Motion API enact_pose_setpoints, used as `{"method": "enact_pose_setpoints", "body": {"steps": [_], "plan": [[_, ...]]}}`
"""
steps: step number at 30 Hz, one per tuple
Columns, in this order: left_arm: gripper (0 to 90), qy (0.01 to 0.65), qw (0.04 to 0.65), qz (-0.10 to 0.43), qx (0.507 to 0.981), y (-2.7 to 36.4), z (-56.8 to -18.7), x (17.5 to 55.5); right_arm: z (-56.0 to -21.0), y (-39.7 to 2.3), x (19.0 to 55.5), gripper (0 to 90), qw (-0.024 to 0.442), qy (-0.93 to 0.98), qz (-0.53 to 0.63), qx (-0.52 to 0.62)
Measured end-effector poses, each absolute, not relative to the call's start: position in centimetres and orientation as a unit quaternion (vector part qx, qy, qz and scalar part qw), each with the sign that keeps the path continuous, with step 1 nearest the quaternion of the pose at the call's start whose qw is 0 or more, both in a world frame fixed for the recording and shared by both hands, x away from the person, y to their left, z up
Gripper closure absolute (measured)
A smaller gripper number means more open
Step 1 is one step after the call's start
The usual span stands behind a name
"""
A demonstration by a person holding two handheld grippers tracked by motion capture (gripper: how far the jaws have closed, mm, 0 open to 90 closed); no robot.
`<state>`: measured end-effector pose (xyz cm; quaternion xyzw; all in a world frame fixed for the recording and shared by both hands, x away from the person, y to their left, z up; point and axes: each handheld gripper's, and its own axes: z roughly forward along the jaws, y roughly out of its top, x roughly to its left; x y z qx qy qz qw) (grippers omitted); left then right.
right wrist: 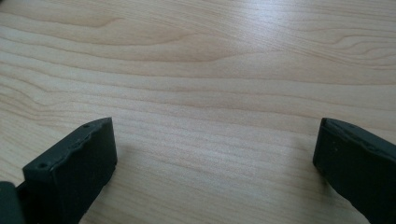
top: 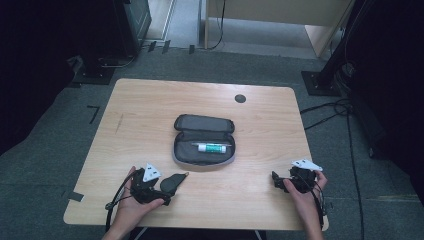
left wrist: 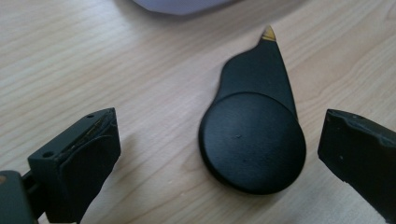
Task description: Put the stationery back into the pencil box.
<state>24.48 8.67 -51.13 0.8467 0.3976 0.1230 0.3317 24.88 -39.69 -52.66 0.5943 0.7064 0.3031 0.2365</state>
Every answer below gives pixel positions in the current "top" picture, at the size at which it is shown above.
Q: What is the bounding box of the right hand-held gripper cable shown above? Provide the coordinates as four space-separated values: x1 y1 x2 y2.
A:
299 176 330 231

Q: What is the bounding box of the left hand-held gripper cable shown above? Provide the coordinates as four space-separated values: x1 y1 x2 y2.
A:
104 169 142 233

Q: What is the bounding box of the black slanted stand with base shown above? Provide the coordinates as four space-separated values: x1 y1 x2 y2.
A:
300 0 359 98

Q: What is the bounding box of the black hanging cable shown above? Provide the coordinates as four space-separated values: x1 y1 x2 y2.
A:
205 0 227 51

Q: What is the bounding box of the person's right hand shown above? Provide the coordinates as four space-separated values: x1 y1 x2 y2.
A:
283 171 329 224

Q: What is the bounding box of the black tape patch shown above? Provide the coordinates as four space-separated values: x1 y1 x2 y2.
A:
67 191 85 203

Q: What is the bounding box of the grey zip pencil case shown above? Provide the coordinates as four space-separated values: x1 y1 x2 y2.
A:
172 113 237 167

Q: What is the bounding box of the black cabinet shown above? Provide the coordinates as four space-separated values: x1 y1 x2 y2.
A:
111 0 153 58

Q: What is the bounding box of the person's left hand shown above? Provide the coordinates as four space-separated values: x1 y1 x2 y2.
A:
114 166 165 231

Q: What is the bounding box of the hand-held gripper cable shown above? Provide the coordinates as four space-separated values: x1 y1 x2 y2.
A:
104 169 142 233
299 176 330 231

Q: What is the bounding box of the black stand with square base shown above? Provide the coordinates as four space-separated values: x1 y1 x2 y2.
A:
71 33 117 86

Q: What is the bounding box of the grey looped cable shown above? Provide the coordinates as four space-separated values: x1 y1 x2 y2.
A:
98 53 138 70

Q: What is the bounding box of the long black floor cable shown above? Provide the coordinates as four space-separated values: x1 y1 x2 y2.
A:
345 109 366 240

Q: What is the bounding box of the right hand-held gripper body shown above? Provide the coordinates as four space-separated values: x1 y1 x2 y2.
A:
286 158 324 194

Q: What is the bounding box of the light wooden desk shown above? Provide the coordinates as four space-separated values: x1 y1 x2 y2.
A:
203 0 355 60

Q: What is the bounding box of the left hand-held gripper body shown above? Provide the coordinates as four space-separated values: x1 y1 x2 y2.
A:
129 162 164 205

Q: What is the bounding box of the white and green glue stick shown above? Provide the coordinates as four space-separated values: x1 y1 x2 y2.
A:
197 143 228 155

